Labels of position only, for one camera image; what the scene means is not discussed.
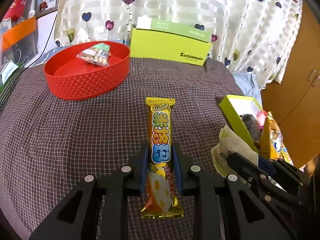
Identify red gift box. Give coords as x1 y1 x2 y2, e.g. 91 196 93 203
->
3 0 29 22

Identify yellow rice bar wrapper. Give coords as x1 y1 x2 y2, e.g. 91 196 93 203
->
141 97 184 219

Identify dark printed snack packet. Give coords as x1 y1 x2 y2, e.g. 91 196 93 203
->
240 114 261 144

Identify red woven plastic basket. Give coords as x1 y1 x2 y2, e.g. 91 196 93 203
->
44 41 130 101

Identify green box lid upright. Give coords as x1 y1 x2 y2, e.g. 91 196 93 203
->
130 16 211 66

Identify yellow blue biscuit bag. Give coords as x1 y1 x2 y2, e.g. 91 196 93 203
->
259 112 293 165

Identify blue grey garment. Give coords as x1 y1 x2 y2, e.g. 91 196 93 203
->
232 73 263 106

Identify green open snack box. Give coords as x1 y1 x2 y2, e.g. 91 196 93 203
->
219 95 267 154

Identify cream green snack packet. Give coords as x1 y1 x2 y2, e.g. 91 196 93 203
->
211 125 259 178

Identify heart pattern curtain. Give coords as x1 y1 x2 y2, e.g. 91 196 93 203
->
54 0 303 88

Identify peanut snack bag in basket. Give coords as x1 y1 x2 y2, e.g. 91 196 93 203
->
76 43 111 67

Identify orange storage bin lid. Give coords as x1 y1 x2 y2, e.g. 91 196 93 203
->
1 17 36 51

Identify wooden wardrobe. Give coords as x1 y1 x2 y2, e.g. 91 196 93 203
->
261 3 319 168

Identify checkered dark bed cloth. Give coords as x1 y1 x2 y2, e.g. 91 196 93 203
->
1 58 242 239

